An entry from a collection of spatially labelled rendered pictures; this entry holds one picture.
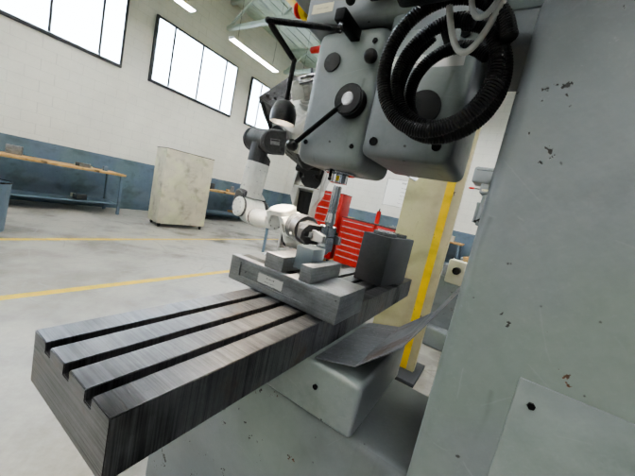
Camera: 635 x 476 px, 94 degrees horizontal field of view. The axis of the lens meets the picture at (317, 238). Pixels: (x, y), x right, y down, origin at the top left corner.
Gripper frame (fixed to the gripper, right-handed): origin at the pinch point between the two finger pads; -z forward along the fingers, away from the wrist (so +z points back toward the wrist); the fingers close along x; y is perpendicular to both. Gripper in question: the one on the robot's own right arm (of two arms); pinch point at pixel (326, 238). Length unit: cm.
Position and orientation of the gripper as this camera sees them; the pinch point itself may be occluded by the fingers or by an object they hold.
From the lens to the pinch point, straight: 82.7
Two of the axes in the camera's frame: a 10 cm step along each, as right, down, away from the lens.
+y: -2.1, 9.7, 1.3
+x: 8.2, 1.1, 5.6
